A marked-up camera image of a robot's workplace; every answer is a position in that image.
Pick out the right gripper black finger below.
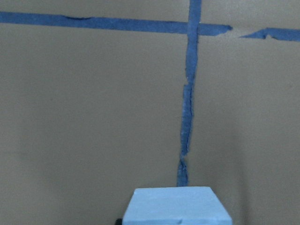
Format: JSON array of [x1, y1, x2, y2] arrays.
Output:
[[116, 218, 122, 225]]

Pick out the light blue foam block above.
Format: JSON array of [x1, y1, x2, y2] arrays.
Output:
[[122, 187, 233, 225]]

